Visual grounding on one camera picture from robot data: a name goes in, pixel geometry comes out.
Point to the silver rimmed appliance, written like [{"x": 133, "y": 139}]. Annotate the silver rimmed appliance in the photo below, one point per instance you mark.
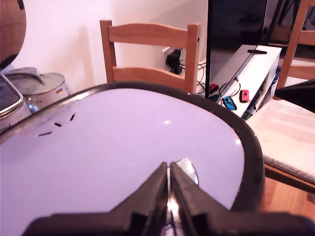
[{"x": 12, "y": 108}]

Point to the wooden chair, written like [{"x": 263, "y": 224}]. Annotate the wooden chair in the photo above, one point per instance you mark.
[
  {"x": 147, "y": 33},
  {"x": 302, "y": 39}
]

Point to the steel pot lid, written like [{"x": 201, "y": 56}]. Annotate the steel pot lid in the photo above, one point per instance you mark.
[{"x": 32, "y": 81}]

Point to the black flat screen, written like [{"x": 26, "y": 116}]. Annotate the black flat screen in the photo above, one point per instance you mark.
[{"x": 236, "y": 22}]

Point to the black angular object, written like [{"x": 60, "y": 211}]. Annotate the black angular object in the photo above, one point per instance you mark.
[{"x": 300, "y": 96}]

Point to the white media shelf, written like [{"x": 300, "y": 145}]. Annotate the white media shelf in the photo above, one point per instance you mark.
[{"x": 256, "y": 71}]

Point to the steel pot with flag sticker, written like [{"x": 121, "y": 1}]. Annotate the steel pot with flag sticker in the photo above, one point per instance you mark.
[{"x": 54, "y": 94}]

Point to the blue game controller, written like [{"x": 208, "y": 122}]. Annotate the blue game controller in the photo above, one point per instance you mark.
[
  {"x": 229, "y": 102},
  {"x": 214, "y": 97}
]

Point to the black power adapter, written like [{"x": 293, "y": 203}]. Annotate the black power adapter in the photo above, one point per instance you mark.
[{"x": 173, "y": 60}]

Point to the black sensor bar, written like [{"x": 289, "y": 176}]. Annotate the black sensor bar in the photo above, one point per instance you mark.
[{"x": 257, "y": 51}]

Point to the white wall socket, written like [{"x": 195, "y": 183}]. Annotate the white wall socket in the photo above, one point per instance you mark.
[{"x": 165, "y": 52}]

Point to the black tripod stand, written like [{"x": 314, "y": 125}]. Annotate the black tripod stand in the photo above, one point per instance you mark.
[{"x": 275, "y": 19}]

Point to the brown cork globe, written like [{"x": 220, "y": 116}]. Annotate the brown cork globe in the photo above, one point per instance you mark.
[{"x": 11, "y": 32}]

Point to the red game controller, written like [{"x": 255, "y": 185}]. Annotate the red game controller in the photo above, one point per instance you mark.
[
  {"x": 244, "y": 96},
  {"x": 213, "y": 88}
]

